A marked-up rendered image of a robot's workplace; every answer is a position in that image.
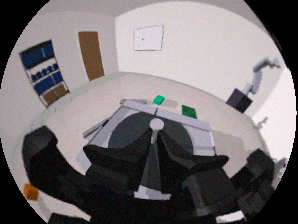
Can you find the small green block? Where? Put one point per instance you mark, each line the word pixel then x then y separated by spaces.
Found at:
pixel 158 100

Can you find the small orange cube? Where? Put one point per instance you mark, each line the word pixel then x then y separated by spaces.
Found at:
pixel 30 192

